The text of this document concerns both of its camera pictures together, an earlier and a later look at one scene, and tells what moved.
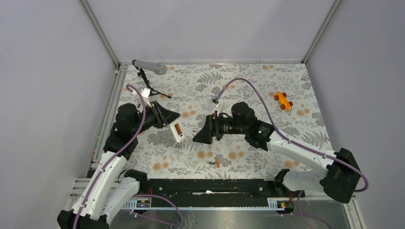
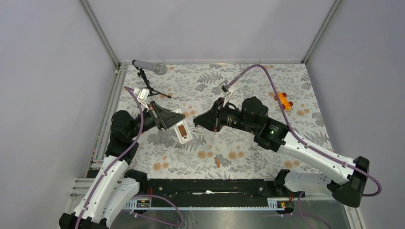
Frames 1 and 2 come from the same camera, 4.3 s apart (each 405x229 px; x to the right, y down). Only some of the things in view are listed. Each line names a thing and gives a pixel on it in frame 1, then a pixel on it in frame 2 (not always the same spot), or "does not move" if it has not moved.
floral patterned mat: x=283 y=93 does not move
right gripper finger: x=205 y=135 → x=209 y=119
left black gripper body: x=153 y=117 does not move
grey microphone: x=159 y=68 does not move
